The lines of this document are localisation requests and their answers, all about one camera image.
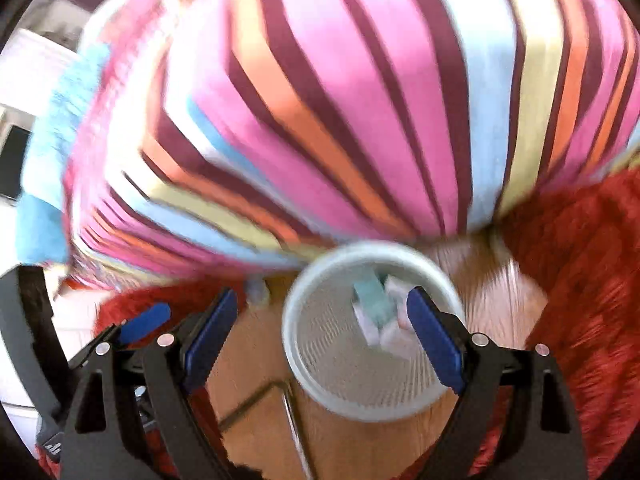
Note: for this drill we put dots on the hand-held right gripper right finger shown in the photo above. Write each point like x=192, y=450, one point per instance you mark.
x=435, y=340

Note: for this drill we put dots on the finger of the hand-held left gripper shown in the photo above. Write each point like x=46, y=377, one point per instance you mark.
x=145, y=321

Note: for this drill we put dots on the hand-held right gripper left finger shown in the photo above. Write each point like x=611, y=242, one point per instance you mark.
x=207, y=340

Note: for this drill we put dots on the grey white box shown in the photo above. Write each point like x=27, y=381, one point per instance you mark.
x=395, y=332

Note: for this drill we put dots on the large teal box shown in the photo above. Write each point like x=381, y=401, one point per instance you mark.
x=371, y=300

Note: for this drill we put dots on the white mesh wastebasket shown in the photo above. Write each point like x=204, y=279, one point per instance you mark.
x=340, y=380

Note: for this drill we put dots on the red shaggy rug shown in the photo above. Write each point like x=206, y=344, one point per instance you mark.
x=590, y=310

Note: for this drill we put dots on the blue and pink quilt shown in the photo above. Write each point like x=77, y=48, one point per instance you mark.
x=55, y=160

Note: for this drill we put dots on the black television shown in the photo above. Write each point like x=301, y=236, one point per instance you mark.
x=14, y=160

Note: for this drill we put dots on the striped bed sheet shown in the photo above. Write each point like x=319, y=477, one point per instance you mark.
x=350, y=110

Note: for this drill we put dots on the white cabinet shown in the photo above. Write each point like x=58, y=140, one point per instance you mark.
x=40, y=70

